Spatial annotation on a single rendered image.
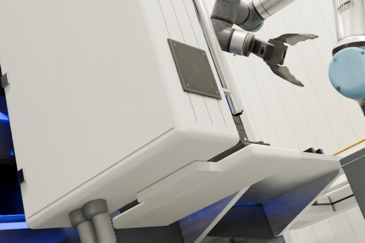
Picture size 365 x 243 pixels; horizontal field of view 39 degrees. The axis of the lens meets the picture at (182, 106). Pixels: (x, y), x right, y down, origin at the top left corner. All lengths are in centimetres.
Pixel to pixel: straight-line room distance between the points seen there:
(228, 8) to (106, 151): 73
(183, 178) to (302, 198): 96
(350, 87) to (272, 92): 431
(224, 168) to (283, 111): 444
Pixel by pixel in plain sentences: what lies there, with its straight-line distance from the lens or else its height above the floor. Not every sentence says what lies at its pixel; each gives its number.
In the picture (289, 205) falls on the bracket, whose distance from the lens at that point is 198.
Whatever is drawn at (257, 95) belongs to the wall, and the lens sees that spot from 572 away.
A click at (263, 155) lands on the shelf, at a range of 107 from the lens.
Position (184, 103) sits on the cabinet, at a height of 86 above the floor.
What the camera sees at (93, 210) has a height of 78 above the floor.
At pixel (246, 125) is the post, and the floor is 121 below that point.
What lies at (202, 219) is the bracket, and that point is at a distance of 158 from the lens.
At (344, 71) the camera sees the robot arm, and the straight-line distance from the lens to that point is 132.
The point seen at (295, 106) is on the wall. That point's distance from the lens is 543.
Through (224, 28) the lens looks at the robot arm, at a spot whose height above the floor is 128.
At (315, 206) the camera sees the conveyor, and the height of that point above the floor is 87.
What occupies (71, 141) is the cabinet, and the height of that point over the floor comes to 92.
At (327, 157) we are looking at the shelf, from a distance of 171.
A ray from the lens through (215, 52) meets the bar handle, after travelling 115.
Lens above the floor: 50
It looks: 23 degrees up
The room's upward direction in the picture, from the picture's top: 17 degrees counter-clockwise
